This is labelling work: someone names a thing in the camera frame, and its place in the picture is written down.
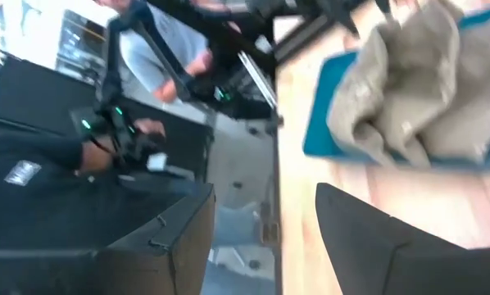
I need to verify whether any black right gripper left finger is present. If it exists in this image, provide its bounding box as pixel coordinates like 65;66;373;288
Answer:
93;184;216;295

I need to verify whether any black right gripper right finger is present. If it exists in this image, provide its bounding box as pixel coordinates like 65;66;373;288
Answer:
315;182;490;295

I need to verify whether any person's hand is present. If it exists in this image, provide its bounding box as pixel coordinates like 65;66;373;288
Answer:
187;50;214;78
153;77;181;104
134;118;166;138

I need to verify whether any person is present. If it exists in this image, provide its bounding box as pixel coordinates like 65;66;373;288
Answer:
93;0;214;104
0;118;213;252

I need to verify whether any blue plastic bin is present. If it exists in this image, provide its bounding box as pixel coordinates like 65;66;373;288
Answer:
302;6;490;173

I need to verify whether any black desk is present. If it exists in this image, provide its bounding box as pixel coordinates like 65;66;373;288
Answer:
0;57;213;181

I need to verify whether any computer monitor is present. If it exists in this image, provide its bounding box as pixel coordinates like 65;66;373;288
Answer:
55;10;107;86

